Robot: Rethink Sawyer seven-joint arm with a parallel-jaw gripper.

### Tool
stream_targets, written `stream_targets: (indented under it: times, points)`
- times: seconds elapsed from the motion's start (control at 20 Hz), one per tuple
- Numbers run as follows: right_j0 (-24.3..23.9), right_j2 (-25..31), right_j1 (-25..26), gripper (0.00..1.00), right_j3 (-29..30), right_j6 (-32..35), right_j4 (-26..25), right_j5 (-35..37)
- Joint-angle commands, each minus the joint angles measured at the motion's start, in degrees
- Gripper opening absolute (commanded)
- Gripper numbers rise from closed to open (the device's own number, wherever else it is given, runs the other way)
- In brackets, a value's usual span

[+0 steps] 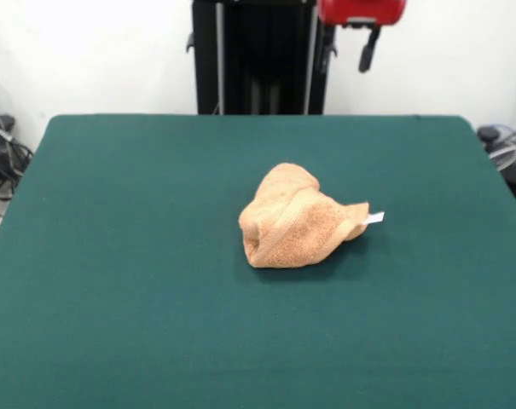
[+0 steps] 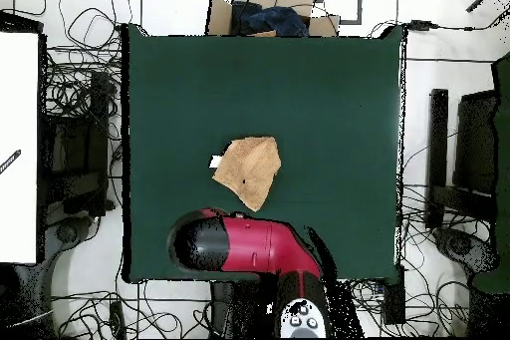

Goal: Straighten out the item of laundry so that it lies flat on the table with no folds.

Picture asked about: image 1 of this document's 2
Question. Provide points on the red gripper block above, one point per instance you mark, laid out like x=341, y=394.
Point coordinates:
x=360, y=10

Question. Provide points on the tan terry towel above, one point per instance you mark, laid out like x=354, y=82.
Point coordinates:
x=291, y=221

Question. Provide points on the dark green table cloth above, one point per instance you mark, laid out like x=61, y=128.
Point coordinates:
x=112, y=255

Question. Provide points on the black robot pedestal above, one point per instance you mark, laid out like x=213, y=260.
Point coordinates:
x=262, y=55

